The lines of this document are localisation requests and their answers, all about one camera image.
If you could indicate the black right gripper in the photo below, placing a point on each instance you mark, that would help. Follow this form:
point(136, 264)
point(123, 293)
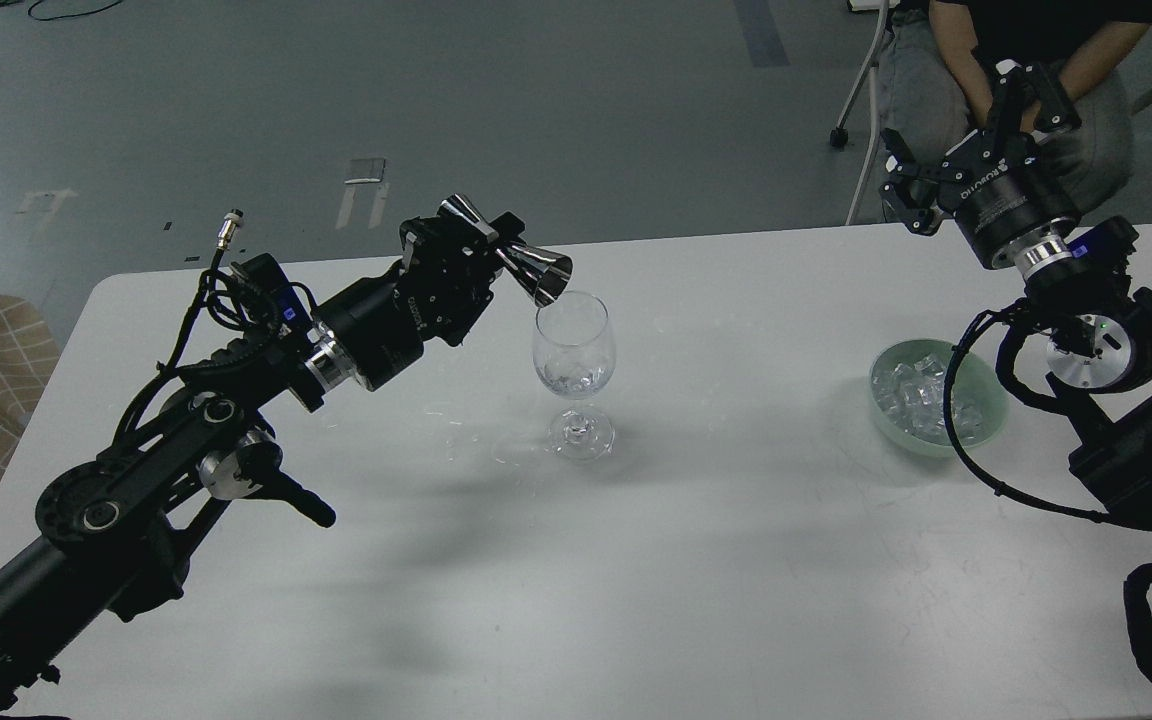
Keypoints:
point(992, 183)

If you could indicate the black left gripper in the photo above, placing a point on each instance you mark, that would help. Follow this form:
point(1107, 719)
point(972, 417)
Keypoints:
point(377, 327)

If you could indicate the steel double jigger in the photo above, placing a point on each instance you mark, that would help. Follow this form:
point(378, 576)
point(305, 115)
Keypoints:
point(543, 274)

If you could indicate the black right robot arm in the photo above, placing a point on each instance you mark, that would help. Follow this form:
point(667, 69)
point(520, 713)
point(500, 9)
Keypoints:
point(1079, 340)

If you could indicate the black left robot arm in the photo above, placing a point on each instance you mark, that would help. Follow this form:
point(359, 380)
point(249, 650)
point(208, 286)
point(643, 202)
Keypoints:
point(117, 532)

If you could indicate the clear wine glass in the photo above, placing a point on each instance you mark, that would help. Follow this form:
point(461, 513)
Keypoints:
point(574, 355)

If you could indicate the green bowl of ice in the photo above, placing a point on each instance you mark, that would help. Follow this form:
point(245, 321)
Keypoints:
point(911, 402)

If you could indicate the seated person in black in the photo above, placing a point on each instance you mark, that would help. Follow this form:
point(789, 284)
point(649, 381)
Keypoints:
point(936, 82)

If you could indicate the white metal chair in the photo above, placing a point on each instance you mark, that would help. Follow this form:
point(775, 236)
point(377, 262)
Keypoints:
point(864, 85)

